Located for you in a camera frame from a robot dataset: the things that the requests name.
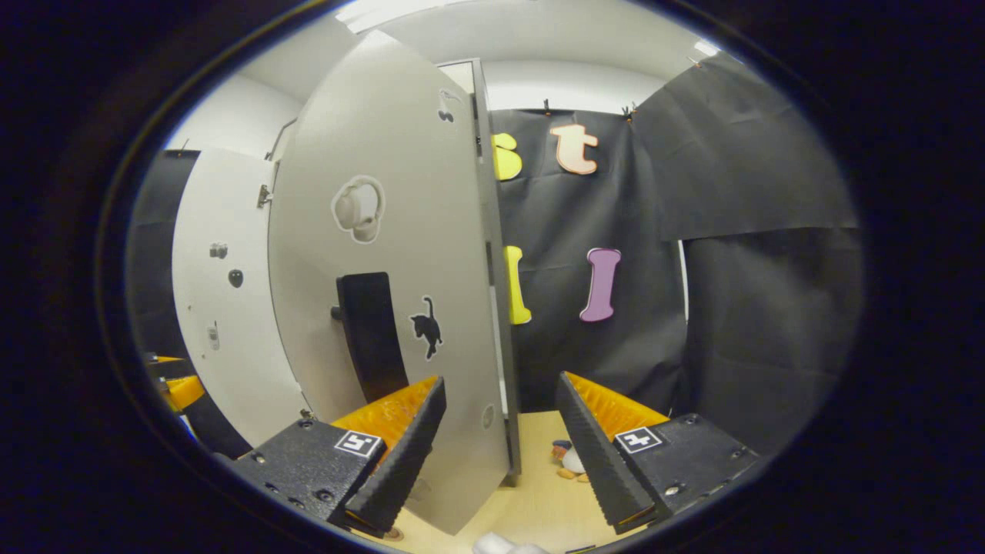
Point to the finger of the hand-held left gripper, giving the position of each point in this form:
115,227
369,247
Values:
185,391
165,360

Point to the round brown cork coaster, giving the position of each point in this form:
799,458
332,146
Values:
394,533

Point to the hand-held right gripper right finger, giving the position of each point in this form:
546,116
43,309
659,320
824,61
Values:
596,458

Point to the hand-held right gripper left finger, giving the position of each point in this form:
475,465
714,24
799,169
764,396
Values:
404,462

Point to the white and grey cabinet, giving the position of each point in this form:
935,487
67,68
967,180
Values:
509,431

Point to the white cabinet door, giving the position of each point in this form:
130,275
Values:
231,346
415,192

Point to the small penguin toy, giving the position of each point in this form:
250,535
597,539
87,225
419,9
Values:
571,460

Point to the white cabinet drawer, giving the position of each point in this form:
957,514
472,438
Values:
460,77

